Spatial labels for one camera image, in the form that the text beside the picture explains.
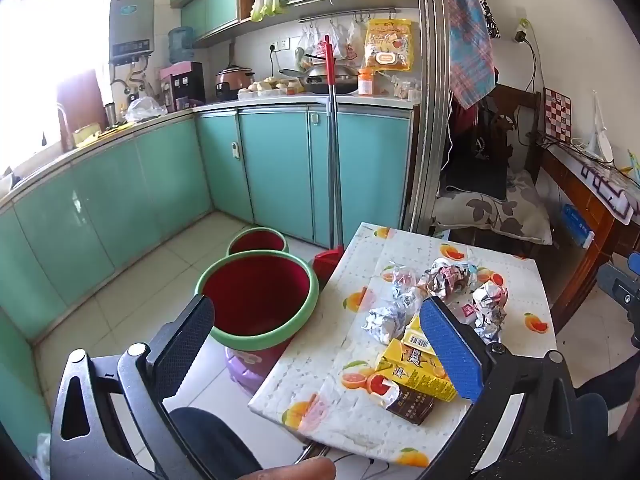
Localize brown snack packet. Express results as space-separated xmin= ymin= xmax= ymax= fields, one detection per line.
xmin=382 ymin=382 xmax=435 ymax=426

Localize tray of buns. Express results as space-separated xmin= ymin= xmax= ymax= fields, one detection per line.
xmin=237 ymin=77 xmax=306 ymax=100

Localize person's right leg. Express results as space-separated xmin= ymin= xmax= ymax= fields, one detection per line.
xmin=572 ymin=360 xmax=640 ymax=480

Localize metal hanging rail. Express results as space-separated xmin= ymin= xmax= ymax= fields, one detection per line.
xmin=299 ymin=7 xmax=396 ymax=23

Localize red cloth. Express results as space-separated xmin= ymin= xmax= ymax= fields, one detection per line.
xmin=450 ymin=100 xmax=476 ymax=156

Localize checked cloth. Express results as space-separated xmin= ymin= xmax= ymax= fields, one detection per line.
xmin=440 ymin=0 xmax=493 ymax=110

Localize blue water jug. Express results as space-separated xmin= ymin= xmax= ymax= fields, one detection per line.
xmin=167 ymin=26 xmax=195 ymax=65

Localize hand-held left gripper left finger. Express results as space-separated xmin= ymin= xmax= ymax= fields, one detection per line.
xmin=49 ymin=294 xmax=216 ymax=480

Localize teal kitchen cabinets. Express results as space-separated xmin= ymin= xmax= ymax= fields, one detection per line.
xmin=0 ymin=102 xmax=418 ymax=411
xmin=170 ymin=0 xmax=418 ymax=43

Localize large red bucket green rim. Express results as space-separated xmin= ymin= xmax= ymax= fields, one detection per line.
xmin=194 ymin=250 xmax=320 ymax=352

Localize brown wooden board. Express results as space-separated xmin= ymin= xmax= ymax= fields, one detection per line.
xmin=56 ymin=70 xmax=108 ymax=126

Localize table with fruit-print cloth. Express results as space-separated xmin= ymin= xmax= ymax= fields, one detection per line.
xmin=248 ymin=221 xmax=558 ymax=469

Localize grey water heater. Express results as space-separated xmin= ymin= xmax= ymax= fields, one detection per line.
xmin=108 ymin=0 xmax=155 ymax=66

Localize white patterned desk cloth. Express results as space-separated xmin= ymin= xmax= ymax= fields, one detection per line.
xmin=560 ymin=145 xmax=640 ymax=226

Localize brown rice cooker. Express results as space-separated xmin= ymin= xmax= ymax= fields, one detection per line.
xmin=215 ymin=65 xmax=256 ymax=102

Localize yellow drink carton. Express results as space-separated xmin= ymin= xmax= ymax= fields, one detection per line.
xmin=402 ymin=315 xmax=437 ymax=361
xmin=375 ymin=338 xmax=458 ymax=403

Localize metal wok with lid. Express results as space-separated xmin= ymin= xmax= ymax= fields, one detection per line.
xmin=297 ymin=62 xmax=361 ymax=95

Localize person's left leg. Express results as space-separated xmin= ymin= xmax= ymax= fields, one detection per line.
xmin=170 ymin=406 xmax=263 ymax=480

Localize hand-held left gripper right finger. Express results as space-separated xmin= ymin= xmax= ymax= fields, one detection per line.
xmin=417 ymin=296 xmax=593 ymax=480

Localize aluminium door frame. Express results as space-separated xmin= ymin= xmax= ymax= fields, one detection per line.
xmin=402 ymin=0 xmax=453 ymax=233

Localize person's left hand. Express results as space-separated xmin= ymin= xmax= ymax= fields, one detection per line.
xmin=248 ymin=458 xmax=337 ymax=480

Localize yellow snack bag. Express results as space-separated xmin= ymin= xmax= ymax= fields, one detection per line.
xmin=363 ymin=18 xmax=415 ymax=72

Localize black bag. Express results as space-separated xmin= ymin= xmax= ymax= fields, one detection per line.
xmin=442 ymin=105 xmax=526 ymax=201

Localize small red bucket green rim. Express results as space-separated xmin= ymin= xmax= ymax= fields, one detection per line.
xmin=226 ymin=227 xmax=291 ymax=257

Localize metal faucet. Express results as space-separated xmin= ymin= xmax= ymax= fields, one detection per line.
xmin=55 ymin=102 xmax=71 ymax=153

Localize teal lower kitchen cabinets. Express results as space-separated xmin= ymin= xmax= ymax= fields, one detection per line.
xmin=0 ymin=102 xmax=418 ymax=411

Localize white charging cable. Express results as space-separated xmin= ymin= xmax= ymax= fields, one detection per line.
xmin=441 ymin=105 xmax=457 ymax=173

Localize wooden chair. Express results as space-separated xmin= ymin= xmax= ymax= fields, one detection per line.
xmin=440 ymin=82 xmax=546 ymax=256

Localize blue box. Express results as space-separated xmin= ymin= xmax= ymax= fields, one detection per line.
xmin=560 ymin=203 xmax=593 ymax=248

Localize wooden desk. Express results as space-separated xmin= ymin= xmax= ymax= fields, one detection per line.
xmin=537 ymin=137 xmax=640 ymax=321

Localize red dustpan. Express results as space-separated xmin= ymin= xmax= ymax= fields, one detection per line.
xmin=312 ymin=245 xmax=346 ymax=286

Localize white plastic bag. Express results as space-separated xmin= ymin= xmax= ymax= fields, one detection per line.
xmin=125 ymin=97 xmax=168 ymax=123

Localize teal upper kitchen cabinets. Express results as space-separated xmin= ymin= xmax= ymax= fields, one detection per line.
xmin=170 ymin=0 xmax=418 ymax=43

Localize bright kitchen window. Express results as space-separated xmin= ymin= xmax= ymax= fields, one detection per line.
xmin=0 ymin=0 xmax=113 ymax=171

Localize floral cushion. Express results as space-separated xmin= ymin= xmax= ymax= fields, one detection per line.
xmin=431 ymin=167 xmax=553 ymax=246

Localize hanging plastic bags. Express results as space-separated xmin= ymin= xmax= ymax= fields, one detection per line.
xmin=297 ymin=22 xmax=363 ymax=61

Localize purple plastic stool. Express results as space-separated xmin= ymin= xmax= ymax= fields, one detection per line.
xmin=224 ymin=337 xmax=293 ymax=398

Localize pink water dispenser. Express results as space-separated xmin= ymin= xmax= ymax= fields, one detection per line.
xmin=160 ymin=61 xmax=206 ymax=112

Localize person's leg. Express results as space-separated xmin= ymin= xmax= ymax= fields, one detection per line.
xmin=170 ymin=406 xmax=263 ymax=480
xmin=572 ymin=360 xmax=640 ymax=480

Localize clear snack bag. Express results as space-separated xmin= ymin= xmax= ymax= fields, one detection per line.
xmin=392 ymin=77 xmax=418 ymax=101

